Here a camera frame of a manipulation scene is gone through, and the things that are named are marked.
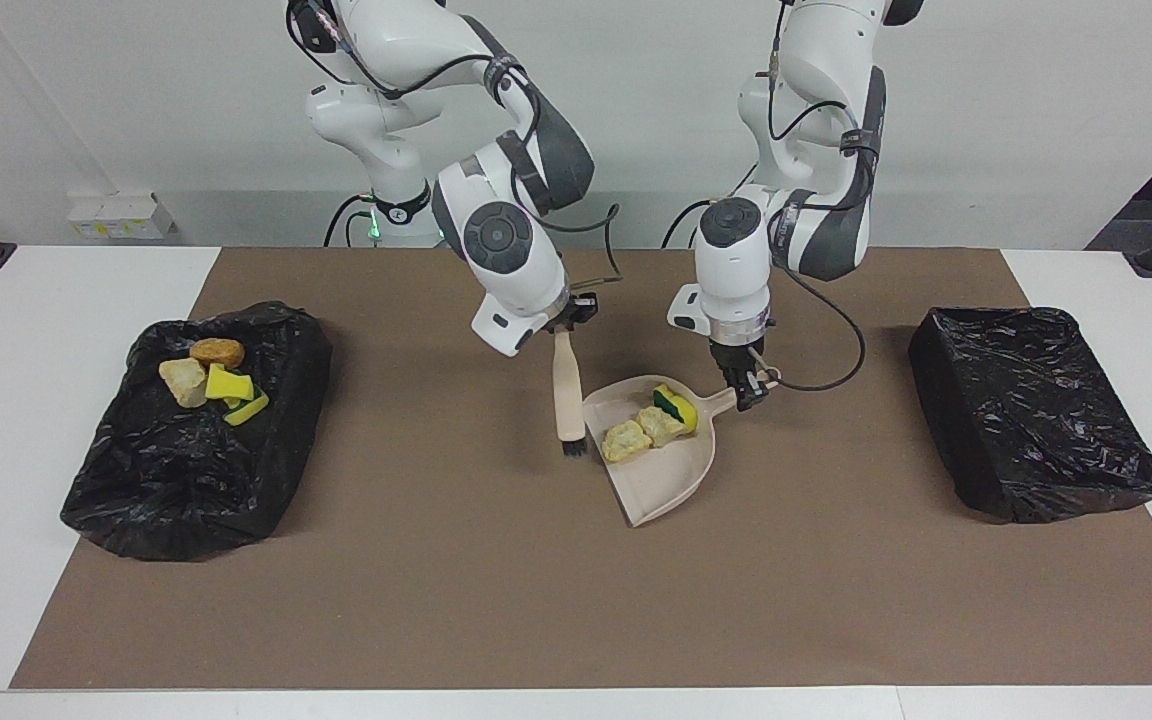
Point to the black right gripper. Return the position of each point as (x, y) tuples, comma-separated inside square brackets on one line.
[(576, 312)]

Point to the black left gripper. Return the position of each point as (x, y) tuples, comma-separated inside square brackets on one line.
[(739, 355)]

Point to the beige hand brush black bristles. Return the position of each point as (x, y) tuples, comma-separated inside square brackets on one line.
[(568, 390)]

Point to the yellow sponge piece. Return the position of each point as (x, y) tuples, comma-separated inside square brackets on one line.
[(228, 382), (681, 408), (251, 408)]

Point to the beige foam chunk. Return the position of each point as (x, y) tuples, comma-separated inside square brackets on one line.
[(183, 382), (661, 426)]

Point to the beige plastic dustpan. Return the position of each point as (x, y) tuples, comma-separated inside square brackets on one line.
[(666, 480)]

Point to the orange striped bread piece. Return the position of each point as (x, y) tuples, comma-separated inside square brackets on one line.
[(626, 442)]

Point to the orange brown bread nugget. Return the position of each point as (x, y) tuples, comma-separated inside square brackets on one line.
[(217, 352)]

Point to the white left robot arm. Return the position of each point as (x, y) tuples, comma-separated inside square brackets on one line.
[(731, 225)]

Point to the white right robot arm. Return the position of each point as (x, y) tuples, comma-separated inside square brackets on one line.
[(498, 238)]

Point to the black bag lined bin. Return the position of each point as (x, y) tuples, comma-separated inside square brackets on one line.
[(1026, 420), (186, 480)]

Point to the brown table mat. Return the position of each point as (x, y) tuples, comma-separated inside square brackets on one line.
[(836, 600)]

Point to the white wall socket box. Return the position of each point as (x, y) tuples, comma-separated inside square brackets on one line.
[(121, 218)]

